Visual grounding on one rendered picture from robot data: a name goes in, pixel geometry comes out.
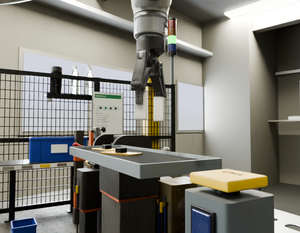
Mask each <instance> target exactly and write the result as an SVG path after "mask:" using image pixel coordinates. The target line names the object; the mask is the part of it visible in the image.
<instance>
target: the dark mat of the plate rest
mask: <svg viewBox="0 0 300 233"><path fill-rule="evenodd" d="M82 150H86V151H90V152H94V153H99V154H100V152H102V151H99V150H92V149H91V148H90V149H82ZM127 152H135V153H143V155H136V156H123V155H112V154H103V155H107V156H111V157H115V158H119V159H124V160H127V161H131V162H136V163H140V164H149V163H162V162H174V161H187V160H199V159H193V158H187V157H181V156H174V155H168V154H162V153H154V152H147V151H141V150H135V149H128V148H127Z"/></svg>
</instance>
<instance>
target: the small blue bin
mask: <svg viewBox="0 0 300 233"><path fill-rule="evenodd" d="M36 232H37V222H36V220H35V218H27V219H21V220H14V221H11V233H36Z"/></svg>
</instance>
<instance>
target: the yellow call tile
mask: <svg viewBox="0 0 300 233"><path fill-rule="evenodd" d="M190 182H191V183H194V184H198V185H202V186H205V187H208V188H212V189H215V191H216V192H217V193H219V194H223V195H237V194H240V191H242V190H250V189H255V188H261V187H266V186H268V177H267V176H265V175H260V174H254V173H249V172H242V171H236V170H231V169H220V170H211V171H202V172H192V173H190Z"/></svg>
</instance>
